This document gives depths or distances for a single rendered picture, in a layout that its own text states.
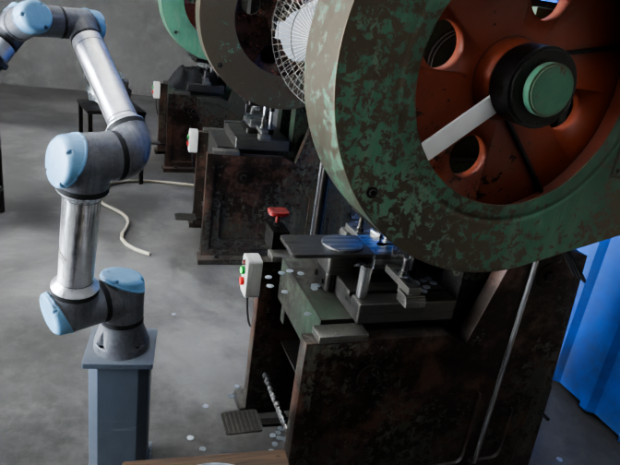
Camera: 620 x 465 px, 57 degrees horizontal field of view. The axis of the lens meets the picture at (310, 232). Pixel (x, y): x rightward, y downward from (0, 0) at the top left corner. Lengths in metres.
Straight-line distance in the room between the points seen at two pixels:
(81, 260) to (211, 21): 1.58
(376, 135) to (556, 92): 0.35
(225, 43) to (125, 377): 1.65
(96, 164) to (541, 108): 0.92
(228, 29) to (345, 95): 1.79
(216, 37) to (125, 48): 5.32
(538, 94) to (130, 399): 1.30
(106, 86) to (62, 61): 6.62
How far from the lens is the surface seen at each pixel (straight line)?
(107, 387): 1.74
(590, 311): 2.68
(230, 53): 2.81
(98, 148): 1.35
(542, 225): 1.38
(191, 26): 4.51
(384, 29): 1.06
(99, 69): 1.53
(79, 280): 1.51
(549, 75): 1.18
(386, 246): 1.73
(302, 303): 1.70
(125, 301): 1.61
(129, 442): 1.86
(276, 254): 1.90
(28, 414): 2.27
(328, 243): 1.67
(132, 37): 8.06
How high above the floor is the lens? 1.42
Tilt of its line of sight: 21 degrees down
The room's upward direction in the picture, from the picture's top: 8 degrees clockwise
